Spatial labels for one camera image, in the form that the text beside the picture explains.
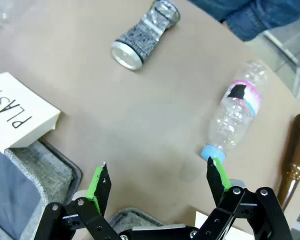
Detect brown glass bottle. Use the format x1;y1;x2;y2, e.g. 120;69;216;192
276;113;300;211

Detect clear bottle with pink label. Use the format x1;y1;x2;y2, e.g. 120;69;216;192
200;60;269;164

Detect grey felt basket for cans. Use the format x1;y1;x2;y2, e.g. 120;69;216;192
108;207;172;230

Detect crushed grey aluminium can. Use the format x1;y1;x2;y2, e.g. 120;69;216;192
111;0;181;71

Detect person in blue denim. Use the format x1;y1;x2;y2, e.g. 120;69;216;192
188;0;300;43

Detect grey metal frame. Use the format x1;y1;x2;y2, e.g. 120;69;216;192
262;29;300;97

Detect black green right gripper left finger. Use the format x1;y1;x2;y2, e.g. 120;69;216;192
36;161;121;240

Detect grey felt basket for plastic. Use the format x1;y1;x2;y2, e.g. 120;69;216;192
0;138;83;240

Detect white sign reading PLASTIC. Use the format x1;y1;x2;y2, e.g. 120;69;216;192
0;72;62;154

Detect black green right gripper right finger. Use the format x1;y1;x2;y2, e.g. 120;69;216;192
197;156;293;240

